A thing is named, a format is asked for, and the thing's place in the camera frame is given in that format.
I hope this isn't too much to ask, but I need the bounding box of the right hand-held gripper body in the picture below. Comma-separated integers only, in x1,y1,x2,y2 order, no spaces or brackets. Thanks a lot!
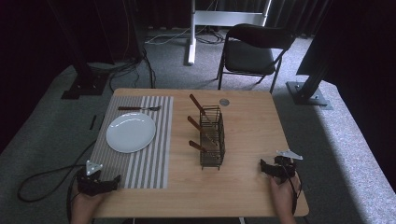
273,149,304,185

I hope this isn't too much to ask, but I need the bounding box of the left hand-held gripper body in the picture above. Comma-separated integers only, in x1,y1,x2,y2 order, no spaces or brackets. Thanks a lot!
77,160,111,197

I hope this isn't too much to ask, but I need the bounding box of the person's left hand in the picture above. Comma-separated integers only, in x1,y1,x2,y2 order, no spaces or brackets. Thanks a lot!
70,188,108,218

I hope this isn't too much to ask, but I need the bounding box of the person's right hand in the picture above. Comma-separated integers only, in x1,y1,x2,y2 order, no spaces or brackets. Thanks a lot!
268,174,302,218

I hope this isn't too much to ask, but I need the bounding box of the grey striped placemat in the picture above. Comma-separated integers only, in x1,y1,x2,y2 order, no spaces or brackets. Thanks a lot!
88,95,175,189

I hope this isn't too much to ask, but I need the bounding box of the white round plate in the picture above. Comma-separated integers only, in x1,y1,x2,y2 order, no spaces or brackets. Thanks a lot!
106,112,157,154

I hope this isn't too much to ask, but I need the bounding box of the black metal stand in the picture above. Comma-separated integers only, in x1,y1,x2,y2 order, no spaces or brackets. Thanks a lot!
285,0,334,111
46,0,110,101

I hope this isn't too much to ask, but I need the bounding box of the black folding chair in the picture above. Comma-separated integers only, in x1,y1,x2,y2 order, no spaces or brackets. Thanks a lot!
216,22,296,94

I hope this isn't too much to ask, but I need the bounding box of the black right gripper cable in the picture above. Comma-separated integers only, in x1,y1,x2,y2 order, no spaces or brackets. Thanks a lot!
288,172,303,217

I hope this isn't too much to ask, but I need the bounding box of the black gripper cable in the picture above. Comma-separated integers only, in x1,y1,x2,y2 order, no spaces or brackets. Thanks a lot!
288,172,303,217
17,139,98,224

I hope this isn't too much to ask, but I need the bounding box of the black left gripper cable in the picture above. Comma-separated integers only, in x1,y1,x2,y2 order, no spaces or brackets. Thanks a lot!
17,139,98,224

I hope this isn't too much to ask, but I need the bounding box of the black wire cutlery rack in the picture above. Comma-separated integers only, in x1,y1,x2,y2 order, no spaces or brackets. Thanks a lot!
199,105,227,171

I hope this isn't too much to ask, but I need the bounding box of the wooden-handled utensil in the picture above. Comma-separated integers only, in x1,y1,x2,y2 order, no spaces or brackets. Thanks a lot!
187,116,219,147
188,139,219,161
189,93,217,129

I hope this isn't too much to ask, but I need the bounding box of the wooden-handled fork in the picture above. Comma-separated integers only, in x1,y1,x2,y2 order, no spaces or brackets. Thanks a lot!
117,105,163,113

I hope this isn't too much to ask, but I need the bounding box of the black floor cable bundle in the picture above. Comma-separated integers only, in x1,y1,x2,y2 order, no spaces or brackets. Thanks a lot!
88,46,157,93

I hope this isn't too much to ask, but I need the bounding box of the white floor cable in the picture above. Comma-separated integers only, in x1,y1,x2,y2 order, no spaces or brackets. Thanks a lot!
144,27,191,46

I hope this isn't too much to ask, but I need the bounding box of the white metal desk frame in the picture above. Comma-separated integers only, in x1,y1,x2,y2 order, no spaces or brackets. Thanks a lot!
186,0,273,66

